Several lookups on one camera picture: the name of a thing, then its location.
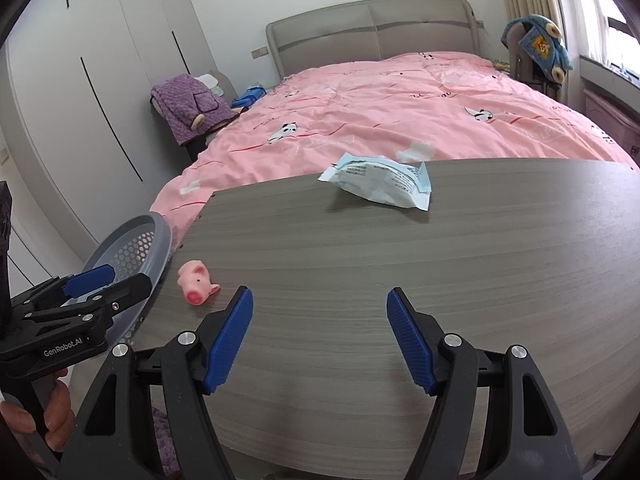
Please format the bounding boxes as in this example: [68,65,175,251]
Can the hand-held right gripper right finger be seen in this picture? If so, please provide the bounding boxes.
[386,287,583,480]

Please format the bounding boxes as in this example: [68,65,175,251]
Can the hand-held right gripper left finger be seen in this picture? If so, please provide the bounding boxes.
[60,285,254,480]

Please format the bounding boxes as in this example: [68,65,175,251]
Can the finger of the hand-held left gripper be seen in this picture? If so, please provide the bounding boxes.
[10,264,115,313]
[22,274,152,332]

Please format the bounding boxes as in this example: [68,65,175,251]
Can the grey-blue perforated wastebasket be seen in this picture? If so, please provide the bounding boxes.
[80,212,173,346]

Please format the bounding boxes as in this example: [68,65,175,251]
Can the light blue plastic packet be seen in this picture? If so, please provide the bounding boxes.
[318,151,432,212]

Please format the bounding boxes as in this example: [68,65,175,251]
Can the person's left hand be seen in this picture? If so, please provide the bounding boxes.
[0,365,77,461]

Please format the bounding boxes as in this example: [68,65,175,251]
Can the pink pig toy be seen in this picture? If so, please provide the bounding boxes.
[177,260,222,306]

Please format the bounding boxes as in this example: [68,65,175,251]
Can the purple fleece cloth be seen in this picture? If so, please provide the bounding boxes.
[150,405,183,480]

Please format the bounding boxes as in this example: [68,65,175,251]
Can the white wardrobe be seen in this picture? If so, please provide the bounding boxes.
[0,0,216,246]

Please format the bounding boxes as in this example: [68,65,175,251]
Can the purple fleece garment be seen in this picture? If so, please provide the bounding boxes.
[151,73,236,147]

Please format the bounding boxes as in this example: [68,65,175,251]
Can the blue bag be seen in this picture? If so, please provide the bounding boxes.
[231,85,266,111]

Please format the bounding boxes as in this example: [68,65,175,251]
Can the pink bed with headboard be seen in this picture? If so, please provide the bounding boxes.
[149,51,640,221]

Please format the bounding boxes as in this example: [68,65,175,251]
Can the grey chair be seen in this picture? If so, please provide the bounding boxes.
[505,35,563,106]

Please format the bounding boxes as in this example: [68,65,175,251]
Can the pink storage box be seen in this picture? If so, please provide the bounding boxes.
[582,87,640,143]

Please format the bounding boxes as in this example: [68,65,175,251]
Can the grey padded bed headboard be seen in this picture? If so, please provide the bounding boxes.
[265,0,483,81]

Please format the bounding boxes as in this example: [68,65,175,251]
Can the blue child's jacket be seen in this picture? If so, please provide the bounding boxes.
[501,14,573,83]

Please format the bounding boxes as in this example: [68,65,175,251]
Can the window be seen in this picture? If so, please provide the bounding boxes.
[550,0,640,86]

